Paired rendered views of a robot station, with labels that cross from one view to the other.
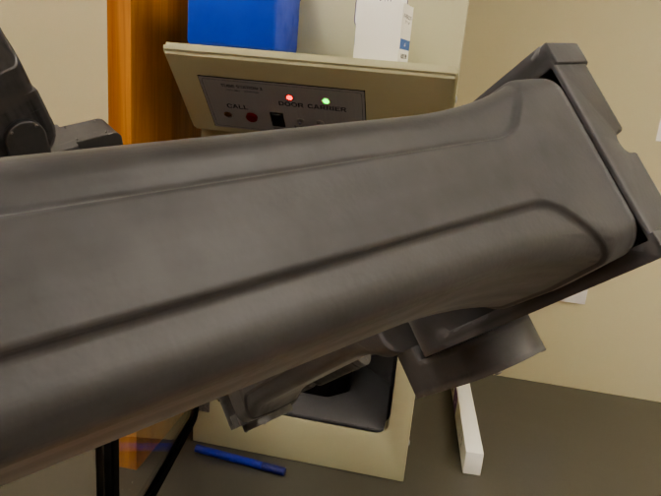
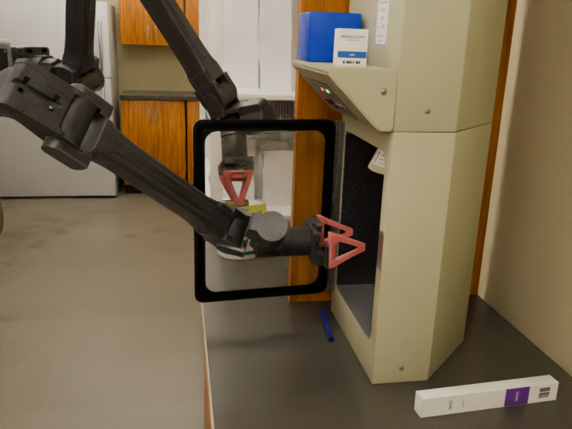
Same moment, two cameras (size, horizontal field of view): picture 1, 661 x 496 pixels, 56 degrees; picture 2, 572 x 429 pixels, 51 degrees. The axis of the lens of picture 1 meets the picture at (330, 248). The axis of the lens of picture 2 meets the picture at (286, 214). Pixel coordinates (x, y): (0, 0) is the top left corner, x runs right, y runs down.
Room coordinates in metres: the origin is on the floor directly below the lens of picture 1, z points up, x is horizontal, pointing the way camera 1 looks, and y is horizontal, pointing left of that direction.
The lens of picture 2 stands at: (0.27, -0.99, 1.55)
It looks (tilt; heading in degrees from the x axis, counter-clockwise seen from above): 16 degrees down; 70
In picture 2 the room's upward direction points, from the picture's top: 2 degrees clockwise
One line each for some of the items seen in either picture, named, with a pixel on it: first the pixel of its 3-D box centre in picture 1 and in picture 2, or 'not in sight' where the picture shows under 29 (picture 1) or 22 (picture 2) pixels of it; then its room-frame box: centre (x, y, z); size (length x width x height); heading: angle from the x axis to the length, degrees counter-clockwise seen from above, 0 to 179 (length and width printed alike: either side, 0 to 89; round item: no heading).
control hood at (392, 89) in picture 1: (313, 100); (336, 91); (0.74, 0.03, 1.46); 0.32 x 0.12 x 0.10; 80
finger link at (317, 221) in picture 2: not in sight; (331, 234); (0.75, 0.05, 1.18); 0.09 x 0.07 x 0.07; 168
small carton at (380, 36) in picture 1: (384, 32); (350, 47); (0.73, -0.04, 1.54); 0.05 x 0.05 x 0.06; 73
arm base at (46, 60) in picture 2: not in sight; (46, 72); (0.23, 0.61, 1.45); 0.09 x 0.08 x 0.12; 48
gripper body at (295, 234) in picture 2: not in sight; (299, 241); (0.67, 0.03, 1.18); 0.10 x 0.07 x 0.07; 78
